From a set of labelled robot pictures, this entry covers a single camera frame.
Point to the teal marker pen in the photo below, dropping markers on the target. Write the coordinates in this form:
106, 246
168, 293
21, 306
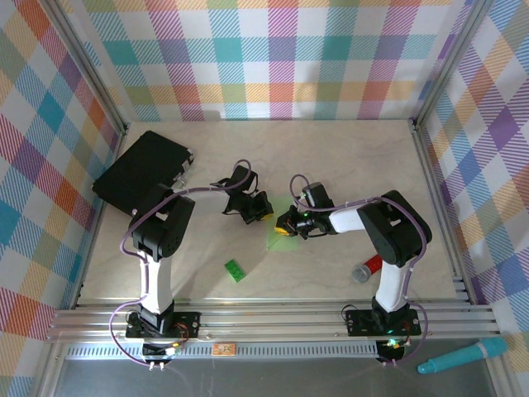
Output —
454, 357

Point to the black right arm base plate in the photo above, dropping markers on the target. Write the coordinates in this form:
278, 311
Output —
359, 322

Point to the aluminium corner post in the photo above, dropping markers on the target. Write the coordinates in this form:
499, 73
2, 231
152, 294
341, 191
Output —
89, 62
448, 62

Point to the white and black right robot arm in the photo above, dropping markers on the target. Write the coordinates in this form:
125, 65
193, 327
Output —
392, 289

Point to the light green paper sheet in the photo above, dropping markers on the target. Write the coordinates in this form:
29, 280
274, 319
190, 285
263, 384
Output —
285, 244

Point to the red glitter tube silver cap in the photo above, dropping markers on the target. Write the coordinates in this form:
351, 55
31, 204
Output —
361, 274

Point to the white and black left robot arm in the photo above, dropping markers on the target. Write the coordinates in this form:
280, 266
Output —
157, 285

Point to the small orange label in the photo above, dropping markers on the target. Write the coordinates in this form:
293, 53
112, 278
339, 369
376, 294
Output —
224, 350

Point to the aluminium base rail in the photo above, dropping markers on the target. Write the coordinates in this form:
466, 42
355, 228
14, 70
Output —
268, 322

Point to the aluminium side rail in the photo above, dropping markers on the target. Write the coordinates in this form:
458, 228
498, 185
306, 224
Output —
95, 231
441, 207

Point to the green toy building brick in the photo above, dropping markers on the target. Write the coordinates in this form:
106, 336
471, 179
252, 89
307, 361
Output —
234, 270

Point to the black carrying case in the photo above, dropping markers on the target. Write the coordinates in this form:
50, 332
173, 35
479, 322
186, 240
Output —
140, 165

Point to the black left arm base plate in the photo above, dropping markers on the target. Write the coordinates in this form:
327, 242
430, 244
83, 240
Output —
188, 324

